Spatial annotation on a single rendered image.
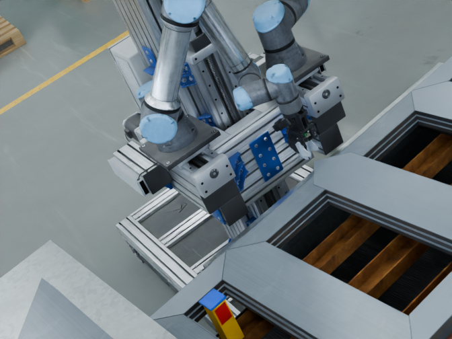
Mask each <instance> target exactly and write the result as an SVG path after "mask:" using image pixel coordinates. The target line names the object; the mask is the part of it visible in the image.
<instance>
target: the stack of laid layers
mask: <svg viewBox="0 0 452 339"><path fill-rule="evenodd" d="M418 125H420V126H425V127H428V128H433V129H436V130H440V131H443V132H446V133H451V134H452V120H450V119H447V118H442V117H439V116H435V115H432V114H427V113H424V112H419V111H414V112H413V113H412V114H411V115H409V117H407V118H406V119H405V120H404V121H403V122H402V123H400V124H399V125H398V126H397V127H396V128H394V129H393V130H392V131H391V132H390V133H389V134H388V135H387V136H386V137H385V138H383V139H382V140H381V141H380V142H379V143H377V144H376V146H374V147H373V148H372V149H371V150H370V151H369V152H367V153H366V154H365V155H364V157H368V158H370V159H374V160H376V161H379V160H380V159H381V158H382V157H384V156H385V155H386V154H387V153H388V152H389V151H391V150H392V149H393V148H394V147H395V146H396V145H397V144H398V143H399V142H400V141H401V140H403V139H404V138H405V137H406V136H407V135H408V134H410V133H411V132H412V131H413V130H414V129H415V128H416V127H417V126H418ZM329 205H332V206H334V207H336V208H338V209H341V210H343V211H346V212H348V213H351V214H353V215H356V216H358V217H360V218H362V219H365V220H367V221H370V222H372V223H374V224H377V225H380V226H382V227H384V228H386V229H389V230H391V231H394V232H396V233H399V234H401V235H403V236H406V237H409V238H410V239H413V240H415V241H418V242H420V243H423V244H424V245H427V246H430V247H432V248H434V249H436V250H439V251H441V252H444V253H446V254H449V255H451V256H452V240H450V239H447V238H446V237H443V236H440V235H437V234H436V233H433V232H430V231H427V230H425V229H423V228H420V227H417V226H415V225H413V224H410V223H407V222H405V221H403V220H400V219H397V218H395V217H392V216H390V215H387V214H385V213H382V212H380V211H377V210H375V209H372V208H370V207H368V206H365V205H363V204H360V203H358V202H355V201H353V200H350V199H348V198H345V197H343V196H340V195H338V194H335V193H333V192H330V191H328V190H324V191H323V192H322V193H321V194H320V195H319V196H317V197H316V198H315V199H314V200H313V201H311V202H310V203H309V204H308V205H307V206H306V207H305V208H304V209H303V210H302V211H300V212H299V213H298V214H297V215H296V216H294V217H293V218H292V219H291V220H290V221H289V222H288V223H287V224H286V225H284V226H283V227H282V228H281V229H280V230H278V231H277V232H276V233H275V234H274V235H273V236H272V237H271V238H270V239H269V240H267V241H266V242H268V243H270V244H271V245H273V246H275V247H277V248H279V249H281V248H282V247H283V246H284V245H285V244H286V243H287V242H288V241H289V240H290V239H292V238H293V237H294V236H295V235H296V234H298V232H300V230H302V229H303V228H304V227H305V226H306V225H307V224H308V223H310V222H311V221H312V220H313V219H314V218H315V217H317V216H318V215H319V214H320V213H321V212H322V211H323V210H324V209H325V208H326V207H327V206H329ZM214 289H216V290H217V291H218V292H220V293H222V294H224V295H225V296H229V297H231V298H232V299H234V300H236V301H237V302H238V303H240V304H242V305H243V306H245V307H247V308H248V309H249V310H251V311H253V312H254V313H256V314H257V315H259V316H260V317H262V318H264V319H265V320H266V321H268V322H270V323H271V324H273V325H274V326H276V327H277V328H279V329H281V330H282V331H284V332H285V333H287V334H288V335H290V336H292V337H293V338H294V339H317V338H316V337H314V336H312V335H311V334H309V333H308V332H306V331H305V330H303V329H301V328H300V327H298V326H296V325H295V324H293V323H292V322H290V321H289V320H287V319H285V318H284V317H282V316H280V315H279V314H277V313H275V312H274V311H272V310H271V309H269V308H267V307H266V306H264V305H263V304H261V303H259V302H258V301H256V300H255V299H253V298H251V297H250V296H248V295H246V294H245V293H243V292H241V291H240V290H239V289H236V288H235V287H233V286H232V285H230V284H229V283H227V282H225V281H224V280H222V281H221V282H220V283H219V284H217V285H216V286H215V287H214ZM206 314H207V312H206V310H205V308H204V307H203V305H201V304H200V303H199V302H197V303H195V304H194V305H193V306H192V307H191V308H190V309H189V310H188V311H187V312H186V313H184V315H185V316H186V317H188V318H190V319H191V320H192V321H194V322H195V323H196V324H198V322H199V321H200V320H201V319H202V318H203V317H204V316H205V315H206ZM198 325H199V326H200V327H202V326H201V325H200V324H198ZM202 328H203V329H205V328H204V327H202ZM205 330H206V331H207V332H209V331H208V330H207V329H205ZM209 333H210V334H212V333H211V332H209ZM451 333H452V316H451V317H450V318H449V319H448V320H447V321H446V322H445V323H444V324H443V325H442V326H441V327H440V328H439V329H438V330H437V331H436V332H435V334H434V335H433V336H432V337H431V338H430V339H446V338H447V337H448V336H449V335H450V334H451ZM212 335H213V336H214V337H216V336H215V335H214V334H212ZM216 338H217V339H219V338H218V337H216Z"/></svg>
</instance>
